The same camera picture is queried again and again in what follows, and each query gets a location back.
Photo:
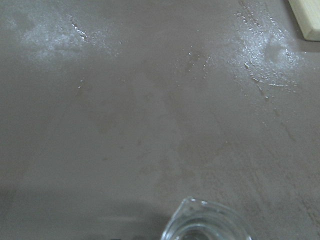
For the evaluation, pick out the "clear glass measuring cup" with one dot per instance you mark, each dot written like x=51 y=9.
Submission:
x=197 y=219

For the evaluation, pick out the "bamboo cutting board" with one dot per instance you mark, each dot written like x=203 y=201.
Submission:
x=307 y=14

